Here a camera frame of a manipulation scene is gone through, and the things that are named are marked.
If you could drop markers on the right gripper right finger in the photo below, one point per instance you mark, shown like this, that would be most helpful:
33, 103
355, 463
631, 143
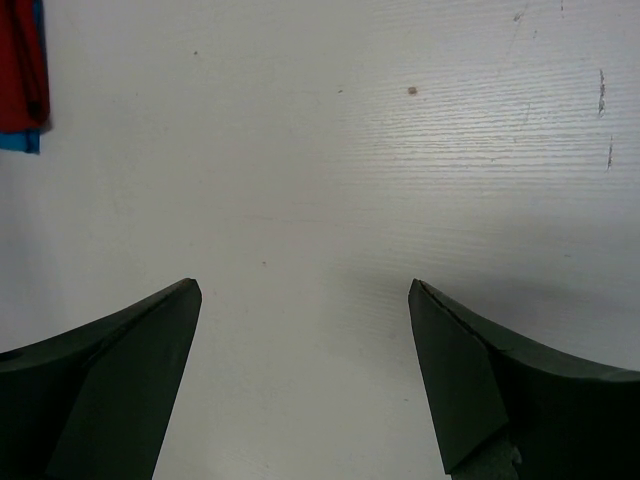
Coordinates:
504, 406

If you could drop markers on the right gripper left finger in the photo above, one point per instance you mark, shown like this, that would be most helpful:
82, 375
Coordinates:
95, 402

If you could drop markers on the dark red t-shirt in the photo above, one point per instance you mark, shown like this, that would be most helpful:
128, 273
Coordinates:
20, 65

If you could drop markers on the folded blue t-shirt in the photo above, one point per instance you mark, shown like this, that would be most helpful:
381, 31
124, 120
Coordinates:
22, 142

